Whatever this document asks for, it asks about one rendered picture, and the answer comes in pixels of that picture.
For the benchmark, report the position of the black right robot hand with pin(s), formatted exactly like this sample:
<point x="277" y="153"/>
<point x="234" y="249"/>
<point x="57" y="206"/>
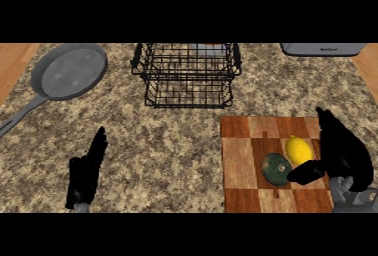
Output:
<point x="345" y="156"/>

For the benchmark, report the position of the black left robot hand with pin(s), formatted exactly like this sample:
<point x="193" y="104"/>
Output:
<point x="86" y="173"/>

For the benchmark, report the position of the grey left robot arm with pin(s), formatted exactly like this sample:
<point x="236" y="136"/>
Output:
<point x="82" y="208"/>

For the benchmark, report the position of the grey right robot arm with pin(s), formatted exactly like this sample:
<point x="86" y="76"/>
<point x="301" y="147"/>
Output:
<point x="351" y="196"/>

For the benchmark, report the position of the yellow lemon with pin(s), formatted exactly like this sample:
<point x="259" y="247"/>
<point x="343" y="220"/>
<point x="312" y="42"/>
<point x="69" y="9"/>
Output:
<point x="299" y="150"/>

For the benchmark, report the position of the checkered wooden cutting board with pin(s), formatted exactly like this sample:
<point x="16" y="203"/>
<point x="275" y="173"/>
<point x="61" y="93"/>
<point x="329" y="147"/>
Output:
<point x="256" y="166"/>

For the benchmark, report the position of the dark green squash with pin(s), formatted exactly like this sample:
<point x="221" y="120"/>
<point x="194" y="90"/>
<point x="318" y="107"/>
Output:
<point x="275" y="169"/>

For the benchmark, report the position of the grey frying pan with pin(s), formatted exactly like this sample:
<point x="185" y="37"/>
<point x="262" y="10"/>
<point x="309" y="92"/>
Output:
<point x="64" y="74"/>

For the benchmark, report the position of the grey appliance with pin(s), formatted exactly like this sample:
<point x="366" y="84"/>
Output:
<point x="323" y="49"/>

